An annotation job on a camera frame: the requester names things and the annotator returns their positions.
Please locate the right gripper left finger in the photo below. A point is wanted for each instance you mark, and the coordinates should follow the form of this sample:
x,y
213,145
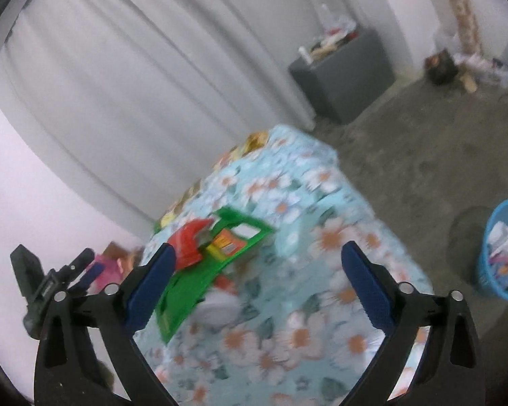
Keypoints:
x,y
67,371

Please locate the red snack wrapper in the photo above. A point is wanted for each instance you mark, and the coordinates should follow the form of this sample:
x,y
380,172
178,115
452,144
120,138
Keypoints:
x,y
189,240

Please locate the green snack box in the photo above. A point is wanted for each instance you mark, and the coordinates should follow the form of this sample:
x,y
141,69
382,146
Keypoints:
x,y
235,236

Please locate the blue trash basket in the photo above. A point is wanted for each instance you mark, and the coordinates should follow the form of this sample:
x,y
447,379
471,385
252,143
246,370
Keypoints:
x,y
492,263

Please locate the pink plastic bag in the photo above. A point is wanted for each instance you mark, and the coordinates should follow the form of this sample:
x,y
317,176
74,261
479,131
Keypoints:
x,y
116,263

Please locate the floral tablecloth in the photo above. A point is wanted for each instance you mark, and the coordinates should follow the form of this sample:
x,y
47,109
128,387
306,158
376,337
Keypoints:
x,y
297,334

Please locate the grey curtain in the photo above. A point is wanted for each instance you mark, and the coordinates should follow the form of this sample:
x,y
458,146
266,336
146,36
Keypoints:
x,y
144,95

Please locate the dark bag on floor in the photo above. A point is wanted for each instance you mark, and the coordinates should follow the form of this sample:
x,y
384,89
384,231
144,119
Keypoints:
x,y
440,68

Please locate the dark grey cabinet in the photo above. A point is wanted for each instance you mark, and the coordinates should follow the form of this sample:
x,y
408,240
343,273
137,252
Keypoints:
x,y
342,85

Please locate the clutter on cabinet top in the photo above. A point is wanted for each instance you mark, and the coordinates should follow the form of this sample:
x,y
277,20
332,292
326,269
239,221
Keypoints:
x,y
338,30

